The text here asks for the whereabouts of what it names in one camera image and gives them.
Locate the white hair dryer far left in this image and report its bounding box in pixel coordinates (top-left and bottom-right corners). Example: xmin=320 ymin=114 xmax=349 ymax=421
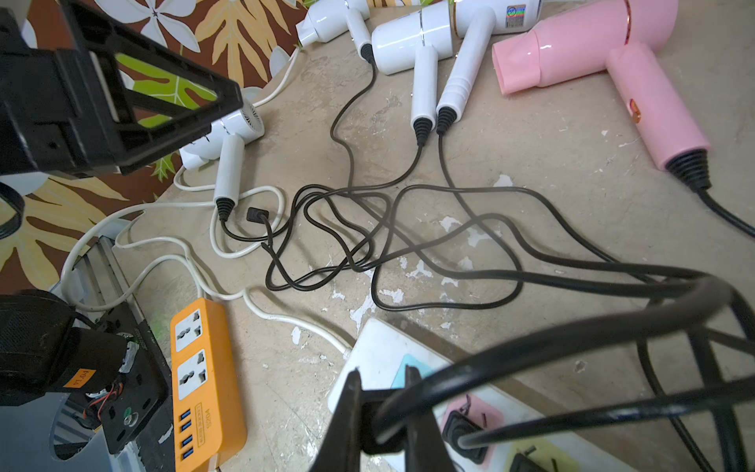
xmin=296 ymin=0 xmax=375 ymax=64

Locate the black dryer power cable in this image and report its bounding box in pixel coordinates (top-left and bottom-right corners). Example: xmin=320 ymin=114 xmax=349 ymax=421
xmin=459 ymin=188 xmax=755 ymax=472

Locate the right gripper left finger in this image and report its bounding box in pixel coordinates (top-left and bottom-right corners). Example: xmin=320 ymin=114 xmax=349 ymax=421
xmin=310 ymin=370 xmax=363 ymax=472

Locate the white hair dryer near left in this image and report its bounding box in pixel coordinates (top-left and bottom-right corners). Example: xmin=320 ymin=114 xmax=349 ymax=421
xmin=179 ymin=100 xmax=265 ymax=222

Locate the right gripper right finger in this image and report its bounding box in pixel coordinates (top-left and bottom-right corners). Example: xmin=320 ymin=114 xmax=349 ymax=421
xmin=403 ymin=365 xmax=458 ymax=472

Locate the black plug on orange strip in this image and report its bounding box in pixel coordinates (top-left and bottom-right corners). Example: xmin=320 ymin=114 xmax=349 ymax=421
xmin=246 ymin=206 xmax=271 ymax=228

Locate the orange power strip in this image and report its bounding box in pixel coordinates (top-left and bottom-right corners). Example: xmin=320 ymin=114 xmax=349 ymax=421
xmin=170 ymin=298 xmax=248 ymax=471

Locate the white hair dryer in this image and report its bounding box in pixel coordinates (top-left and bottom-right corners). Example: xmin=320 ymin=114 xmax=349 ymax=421
xmin=372 ymin=2 xmax=453 ymax=148
xmin=296 ymin=0 xmax=375 ymax=64
xmin=179 ymin=100 xmax=265 ymax=222
xmin=436 ymin=0 xmax=543 ymax=136

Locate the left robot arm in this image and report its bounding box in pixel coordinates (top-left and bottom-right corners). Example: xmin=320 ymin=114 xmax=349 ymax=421
xmin=1 ymin=1 xmax=245 ymax=407

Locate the pink hair dryer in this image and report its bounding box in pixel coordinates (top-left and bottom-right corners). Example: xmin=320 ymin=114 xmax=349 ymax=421
xmin=492 ymin=1 xmax=711 ymax=193

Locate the white multicolour power strip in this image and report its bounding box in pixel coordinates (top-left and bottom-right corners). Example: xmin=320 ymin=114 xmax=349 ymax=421
xmin=326 ymin=317 xmax=638 ymax=472

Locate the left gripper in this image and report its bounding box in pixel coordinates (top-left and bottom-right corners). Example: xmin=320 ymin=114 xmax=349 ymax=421
xmin=1 ymin=1 xmax=243 ymax=176

